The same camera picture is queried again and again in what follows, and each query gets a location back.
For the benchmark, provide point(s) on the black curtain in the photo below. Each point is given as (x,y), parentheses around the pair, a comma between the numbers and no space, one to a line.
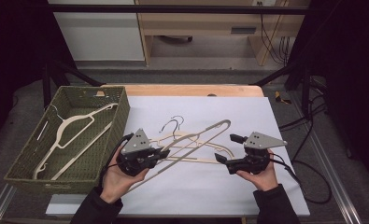
(14,46)
(353,62)

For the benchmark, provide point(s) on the person's right hand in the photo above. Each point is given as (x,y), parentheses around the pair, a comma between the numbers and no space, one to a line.
(266,179)

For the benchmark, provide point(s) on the white cabinet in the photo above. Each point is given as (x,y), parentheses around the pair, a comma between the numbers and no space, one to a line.
(98,37)

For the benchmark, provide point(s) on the green woven basket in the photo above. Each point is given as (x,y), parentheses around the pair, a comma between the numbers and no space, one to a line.
(110,124)

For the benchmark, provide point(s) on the beige plastic hanger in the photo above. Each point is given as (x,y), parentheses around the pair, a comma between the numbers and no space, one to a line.
(76,118)
(204,160)
(185,154)

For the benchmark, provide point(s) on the white power strip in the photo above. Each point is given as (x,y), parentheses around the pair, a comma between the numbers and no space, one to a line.
(264,2)

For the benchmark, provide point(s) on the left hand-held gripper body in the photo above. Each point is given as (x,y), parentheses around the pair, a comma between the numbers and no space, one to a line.
(137,146)

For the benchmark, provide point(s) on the white paper sheet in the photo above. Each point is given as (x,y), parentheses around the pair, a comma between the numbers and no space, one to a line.
(204,109)

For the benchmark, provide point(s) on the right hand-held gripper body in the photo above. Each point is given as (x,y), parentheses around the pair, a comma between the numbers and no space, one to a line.
(260,141)

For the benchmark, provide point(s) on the black metal stand leg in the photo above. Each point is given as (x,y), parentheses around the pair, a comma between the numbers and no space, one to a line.
(63,73)
(297,74)

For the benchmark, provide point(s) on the yellow and black tool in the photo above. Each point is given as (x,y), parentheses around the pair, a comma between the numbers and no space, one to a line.
(280,98)

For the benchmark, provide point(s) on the light wooden desk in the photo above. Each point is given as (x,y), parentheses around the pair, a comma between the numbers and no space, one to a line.
(197,23)

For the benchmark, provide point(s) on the person's left hand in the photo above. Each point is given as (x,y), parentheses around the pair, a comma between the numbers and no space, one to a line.
(116,183)

